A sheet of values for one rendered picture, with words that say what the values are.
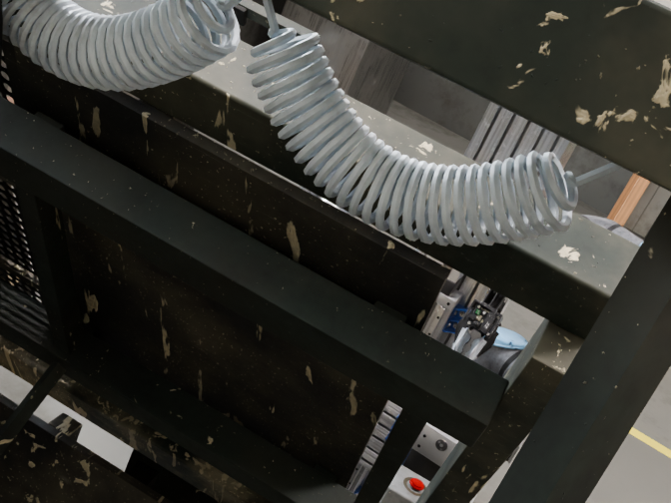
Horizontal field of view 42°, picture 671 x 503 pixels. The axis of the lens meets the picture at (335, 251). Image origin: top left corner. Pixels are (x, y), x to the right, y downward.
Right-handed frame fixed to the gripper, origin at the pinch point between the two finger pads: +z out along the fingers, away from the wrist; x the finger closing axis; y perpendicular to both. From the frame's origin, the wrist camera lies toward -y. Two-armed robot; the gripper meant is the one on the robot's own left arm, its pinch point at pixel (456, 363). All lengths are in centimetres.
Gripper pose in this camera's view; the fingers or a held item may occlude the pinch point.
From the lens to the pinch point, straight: 196.4
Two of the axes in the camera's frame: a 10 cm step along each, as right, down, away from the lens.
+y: -1.9, -2.1, -9.6
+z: -5.4, 8.4, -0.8
